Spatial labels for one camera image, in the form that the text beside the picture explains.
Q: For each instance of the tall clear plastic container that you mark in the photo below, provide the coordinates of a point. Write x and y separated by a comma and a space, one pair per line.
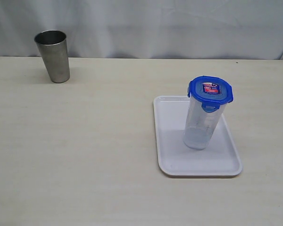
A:
200, 125

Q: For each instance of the white rectangular plastic tray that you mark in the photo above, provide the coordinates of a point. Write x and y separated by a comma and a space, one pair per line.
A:
219, 160

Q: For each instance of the blue plastic lid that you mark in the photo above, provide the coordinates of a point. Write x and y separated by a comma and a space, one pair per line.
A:
212, 92

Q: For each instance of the stainless steel tumbler cup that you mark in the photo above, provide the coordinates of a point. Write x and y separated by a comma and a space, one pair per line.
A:
52, 46

